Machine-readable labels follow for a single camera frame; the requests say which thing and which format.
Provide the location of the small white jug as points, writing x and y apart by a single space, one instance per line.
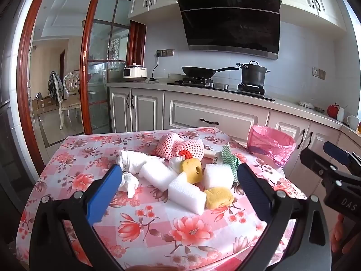
340 115

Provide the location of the person's right hand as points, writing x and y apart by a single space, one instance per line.
337 233

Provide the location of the white plate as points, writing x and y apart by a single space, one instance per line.
306 105

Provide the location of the white foam block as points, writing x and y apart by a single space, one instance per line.
160 175
218 176
186 196

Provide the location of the white mug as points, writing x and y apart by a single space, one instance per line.
353 122

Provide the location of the flat yellow sponge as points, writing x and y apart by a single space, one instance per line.
218 199

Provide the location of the gold wall socket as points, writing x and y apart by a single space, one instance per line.
318 73

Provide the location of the pink floral tablecloth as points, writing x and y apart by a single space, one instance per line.
158 231

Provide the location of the black wok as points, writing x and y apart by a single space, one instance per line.
200 72

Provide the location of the black lidded stock pot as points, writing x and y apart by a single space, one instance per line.
253 74

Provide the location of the yellow sponge with holes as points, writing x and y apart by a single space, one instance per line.
190 172

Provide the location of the green zigzag patterned cloth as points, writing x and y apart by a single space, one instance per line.
231 158

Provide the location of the dark patterned jacket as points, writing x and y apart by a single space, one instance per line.
55 86

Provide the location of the white base cabinets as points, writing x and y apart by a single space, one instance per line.
186 114

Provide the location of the white rice cooker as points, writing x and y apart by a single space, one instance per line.
134 72

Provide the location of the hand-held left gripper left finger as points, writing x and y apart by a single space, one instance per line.
104 193

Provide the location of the red-framed glass sliding door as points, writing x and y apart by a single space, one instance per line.
87 62

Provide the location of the small grey dish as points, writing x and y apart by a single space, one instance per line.
319 109

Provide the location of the black range hood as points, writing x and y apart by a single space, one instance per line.
231 22

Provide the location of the small orange scrap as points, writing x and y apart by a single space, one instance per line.
186 155

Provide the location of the red apple-shaped jar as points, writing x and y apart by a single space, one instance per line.
332 110

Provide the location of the black glass gas stove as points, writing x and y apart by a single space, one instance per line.
225 89

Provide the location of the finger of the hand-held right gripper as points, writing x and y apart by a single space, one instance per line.
335 151
314 161

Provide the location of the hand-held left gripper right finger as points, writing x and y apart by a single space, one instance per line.
253 192

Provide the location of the bin with pink bag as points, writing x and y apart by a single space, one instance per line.
269 144

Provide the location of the cardboard box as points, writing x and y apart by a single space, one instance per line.
43 101

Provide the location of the white upholstered dining chair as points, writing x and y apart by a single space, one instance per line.
70 98

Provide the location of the wall outlet strip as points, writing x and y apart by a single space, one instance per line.
165 52

